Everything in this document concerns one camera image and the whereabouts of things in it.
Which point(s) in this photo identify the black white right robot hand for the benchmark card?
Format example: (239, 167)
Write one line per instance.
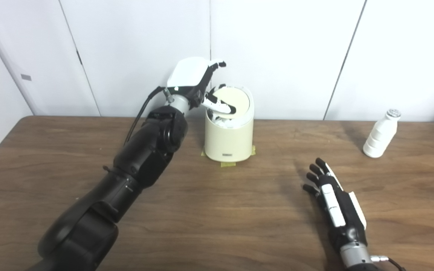
(343, 218)

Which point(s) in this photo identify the round cream bin lid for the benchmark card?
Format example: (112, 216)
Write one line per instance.
(236, 101)

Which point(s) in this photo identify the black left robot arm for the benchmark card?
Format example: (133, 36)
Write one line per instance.
(141, 158)

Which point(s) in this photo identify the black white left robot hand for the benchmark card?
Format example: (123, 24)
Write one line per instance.
(187, 73)

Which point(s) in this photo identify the black wall panel hinge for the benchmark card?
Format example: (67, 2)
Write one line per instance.
(79, 57)

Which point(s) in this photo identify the small white plastic bottle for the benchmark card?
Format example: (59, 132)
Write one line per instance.
(379, 137)

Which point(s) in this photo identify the small grey wall label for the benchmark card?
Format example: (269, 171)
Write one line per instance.
(26, 77)

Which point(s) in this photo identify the cream-colored plastic bin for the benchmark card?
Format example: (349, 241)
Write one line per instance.
(226, 143)

